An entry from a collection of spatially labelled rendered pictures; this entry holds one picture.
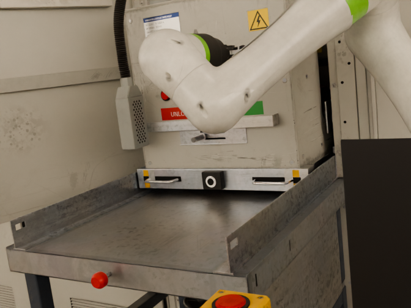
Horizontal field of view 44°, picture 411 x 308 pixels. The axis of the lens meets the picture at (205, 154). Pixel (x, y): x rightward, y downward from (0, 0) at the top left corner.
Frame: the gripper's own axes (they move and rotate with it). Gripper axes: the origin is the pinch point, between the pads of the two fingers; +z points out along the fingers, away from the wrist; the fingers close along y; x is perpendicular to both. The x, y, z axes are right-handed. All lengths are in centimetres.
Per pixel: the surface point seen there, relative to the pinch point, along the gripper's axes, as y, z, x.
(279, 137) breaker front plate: 5.5, 3.8, -22.3
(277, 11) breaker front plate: 8.1, 3.8, 8.7
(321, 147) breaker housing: 10.4, 22.8, -28.9
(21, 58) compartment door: -64, -14, 6
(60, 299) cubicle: -107, 22, -91
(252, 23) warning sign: 1.3, 3.8, 6.9
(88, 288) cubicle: -90, 22, -84
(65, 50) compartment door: -59, -1, 8
